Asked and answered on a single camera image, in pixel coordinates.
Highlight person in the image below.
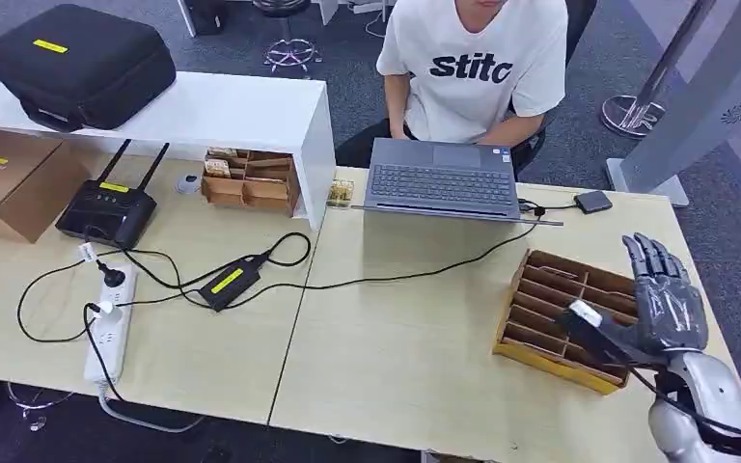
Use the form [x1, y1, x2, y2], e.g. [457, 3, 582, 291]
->
[334, 0, 570, 173]

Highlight black plug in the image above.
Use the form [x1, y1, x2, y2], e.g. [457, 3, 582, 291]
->
[96, 259, 128, 289]

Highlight grey power strip cord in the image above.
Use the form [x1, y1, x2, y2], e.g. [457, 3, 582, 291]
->
[96, 380, 206, 436]

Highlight white desk shelf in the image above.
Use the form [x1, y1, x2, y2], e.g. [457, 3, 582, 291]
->
[0, 55, 339, 232]

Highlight small wooden organiser box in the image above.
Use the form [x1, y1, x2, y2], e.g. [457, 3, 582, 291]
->
[200, 147, 302, 218]

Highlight chrome wire frame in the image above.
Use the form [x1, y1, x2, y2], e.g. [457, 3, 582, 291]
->
[4, 380, 76, 434]

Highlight black hanging cable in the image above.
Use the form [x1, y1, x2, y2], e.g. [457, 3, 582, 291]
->
[82, 305, 124, 405]

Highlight small black external drive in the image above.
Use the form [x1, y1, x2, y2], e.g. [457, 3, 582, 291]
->
[572, 189, 616, 216]

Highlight black power adapter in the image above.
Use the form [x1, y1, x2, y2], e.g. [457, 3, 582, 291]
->
[197, 254, 264, 313]

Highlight black router with antennas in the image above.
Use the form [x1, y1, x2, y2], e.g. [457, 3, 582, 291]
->
[54, 138, 173, 251]

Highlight short black drive cable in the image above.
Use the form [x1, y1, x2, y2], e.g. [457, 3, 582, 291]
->
[517, 198, 580, 219]

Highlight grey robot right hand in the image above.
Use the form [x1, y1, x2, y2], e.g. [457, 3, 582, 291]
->
[556, 232, 710, 370]

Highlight black laptop charging cable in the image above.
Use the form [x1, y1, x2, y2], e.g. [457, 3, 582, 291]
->
[222, 215, 545, 312]

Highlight grey laptop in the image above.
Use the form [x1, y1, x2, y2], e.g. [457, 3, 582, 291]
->
[351, 137, 564, 229]

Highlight white power strip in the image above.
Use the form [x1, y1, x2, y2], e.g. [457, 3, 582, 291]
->
[82, 264, 139, 386]

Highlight small patterned card pack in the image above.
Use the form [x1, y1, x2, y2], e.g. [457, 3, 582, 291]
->
[326, 177, 356, 209]

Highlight black adapter power cord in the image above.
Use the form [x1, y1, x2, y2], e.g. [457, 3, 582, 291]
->
[114, 231, 313, 292]

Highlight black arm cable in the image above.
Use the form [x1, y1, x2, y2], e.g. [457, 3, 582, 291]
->
[625, 364, 741, 457]

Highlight slotted wooden card box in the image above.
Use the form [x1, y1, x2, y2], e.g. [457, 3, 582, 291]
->
[491, 248, 642, 396]

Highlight black looped cable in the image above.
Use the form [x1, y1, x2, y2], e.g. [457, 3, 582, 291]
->
[15, 252, 123, 345]

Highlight chrome round stand base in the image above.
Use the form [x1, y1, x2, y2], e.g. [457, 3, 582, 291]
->
[599, 0, 718, 140]

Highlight brown cardboard box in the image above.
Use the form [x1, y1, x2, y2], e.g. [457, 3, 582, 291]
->
[0, 128, 92, 246]

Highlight grey standing panel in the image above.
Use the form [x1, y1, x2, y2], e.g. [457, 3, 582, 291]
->
[605, 0, 741, 209]

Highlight black carrying case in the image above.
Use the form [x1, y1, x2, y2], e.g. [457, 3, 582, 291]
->
[0, 3, 178, 134]

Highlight chrome stool with black seat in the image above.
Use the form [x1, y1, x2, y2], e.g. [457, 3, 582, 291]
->
[251, 0, 324, 75]

